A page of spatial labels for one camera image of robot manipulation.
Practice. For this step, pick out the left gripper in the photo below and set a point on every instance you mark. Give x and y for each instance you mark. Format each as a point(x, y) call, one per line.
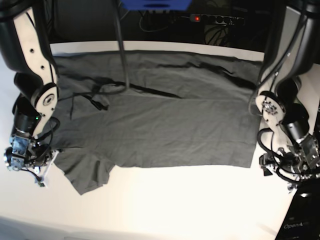
point(270, 162)

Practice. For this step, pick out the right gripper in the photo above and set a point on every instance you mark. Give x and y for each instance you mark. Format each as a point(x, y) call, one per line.
point(41, 172)

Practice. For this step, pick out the dark grey T-shirt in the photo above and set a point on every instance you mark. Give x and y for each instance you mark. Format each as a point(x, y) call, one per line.
point(182, 109)

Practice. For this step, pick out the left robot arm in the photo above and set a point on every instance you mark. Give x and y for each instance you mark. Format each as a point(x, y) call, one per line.
point(284, 96)

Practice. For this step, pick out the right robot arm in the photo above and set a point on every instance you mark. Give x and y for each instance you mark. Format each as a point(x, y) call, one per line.
point(25, 50)

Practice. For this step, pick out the black OpenArm case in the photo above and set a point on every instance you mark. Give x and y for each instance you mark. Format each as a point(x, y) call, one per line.
point(302, 221)

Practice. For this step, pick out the black power strip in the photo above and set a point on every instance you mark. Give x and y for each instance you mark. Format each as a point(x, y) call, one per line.
point(217, 19)

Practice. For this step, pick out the blue box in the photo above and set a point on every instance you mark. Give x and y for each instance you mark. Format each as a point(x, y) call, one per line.
point(141, 5)

